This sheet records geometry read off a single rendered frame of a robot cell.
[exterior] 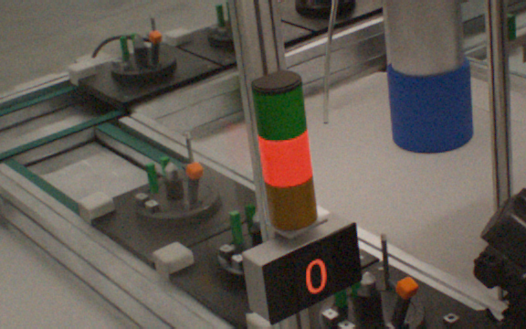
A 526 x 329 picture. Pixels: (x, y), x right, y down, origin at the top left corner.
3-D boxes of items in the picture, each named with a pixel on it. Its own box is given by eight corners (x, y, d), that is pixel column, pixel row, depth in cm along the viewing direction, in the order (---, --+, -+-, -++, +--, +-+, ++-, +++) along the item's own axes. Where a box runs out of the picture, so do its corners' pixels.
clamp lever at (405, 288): (408, 324, 149) (419, 285, 144) (396, 331, 148) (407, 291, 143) (390, 305, 151) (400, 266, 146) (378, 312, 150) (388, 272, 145)
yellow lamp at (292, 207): (327, 217, 122) (322, 175, 119) (289, 236, 119) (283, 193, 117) (299, 202, 125) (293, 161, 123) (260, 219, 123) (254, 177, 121)
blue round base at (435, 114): (490, 133, 227) (487, 60, 221) (430, 162, 220) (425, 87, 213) (435, 112, 239) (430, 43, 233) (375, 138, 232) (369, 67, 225)
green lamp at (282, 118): (317, 129, 117) (312, 83, 115) (277, 146, 115) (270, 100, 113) (288, 116, 121) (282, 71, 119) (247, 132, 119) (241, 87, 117)
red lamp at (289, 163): (322, 174, 119) (317, 130, 117) (282, 192, 117) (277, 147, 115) (293, 160, 123) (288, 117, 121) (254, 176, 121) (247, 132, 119)
